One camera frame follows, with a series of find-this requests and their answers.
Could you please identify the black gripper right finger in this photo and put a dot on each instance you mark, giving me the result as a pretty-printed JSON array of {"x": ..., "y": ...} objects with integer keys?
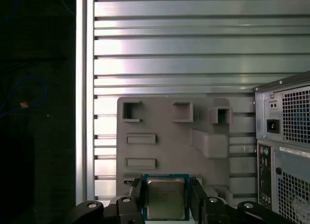
[{"x": 197, "y": 204}]

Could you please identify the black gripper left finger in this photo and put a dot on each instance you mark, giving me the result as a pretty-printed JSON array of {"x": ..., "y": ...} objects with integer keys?
[{"x": 136, "y": 202}]

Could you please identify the CPU with silver top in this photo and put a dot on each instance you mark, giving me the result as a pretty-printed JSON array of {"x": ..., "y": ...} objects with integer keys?
[{"x": 165, "y": 197}]

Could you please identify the grey parts rack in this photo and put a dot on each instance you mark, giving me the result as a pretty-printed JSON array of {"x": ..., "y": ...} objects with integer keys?
[{"x": 169, "y": 141}]

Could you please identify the black PC case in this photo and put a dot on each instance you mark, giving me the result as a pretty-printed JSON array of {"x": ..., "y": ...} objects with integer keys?
[{"x": 260, "y": 117}]

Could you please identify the grey power supply unit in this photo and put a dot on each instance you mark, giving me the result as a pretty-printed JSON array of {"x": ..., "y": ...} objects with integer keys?
[{"x": 295, "y": 117}]

